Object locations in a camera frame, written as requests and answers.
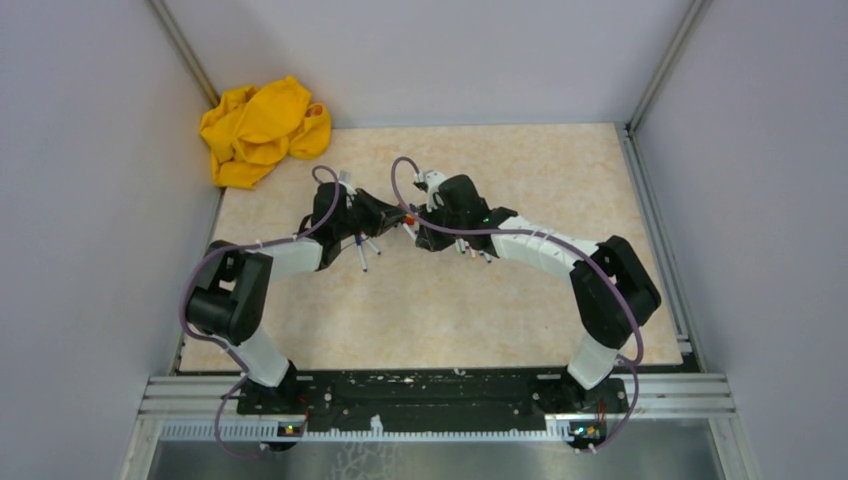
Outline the aluminium frame rail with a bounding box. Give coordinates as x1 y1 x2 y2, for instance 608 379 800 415
139 369 736 418

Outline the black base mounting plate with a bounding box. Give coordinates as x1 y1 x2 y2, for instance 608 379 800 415
237 366 628 432

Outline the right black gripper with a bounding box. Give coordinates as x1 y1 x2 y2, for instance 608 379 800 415
416 197 468 253

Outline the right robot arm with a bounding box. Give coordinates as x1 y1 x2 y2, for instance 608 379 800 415
414 170 662 412

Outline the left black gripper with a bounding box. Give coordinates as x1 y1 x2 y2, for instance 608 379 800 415
336 188 409 240

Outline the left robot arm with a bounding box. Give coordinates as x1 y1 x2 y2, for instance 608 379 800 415
179 182 406 414

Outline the slotted cable duct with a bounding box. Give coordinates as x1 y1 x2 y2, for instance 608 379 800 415
159 420 574 443

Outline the yellow crumpled cloth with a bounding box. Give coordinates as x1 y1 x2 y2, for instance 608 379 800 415
198 75 333 190

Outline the blue capped white marker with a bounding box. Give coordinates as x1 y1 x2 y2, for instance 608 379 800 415
354 234 368 272

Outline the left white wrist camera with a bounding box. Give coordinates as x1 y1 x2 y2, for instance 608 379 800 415
338 170 356 195

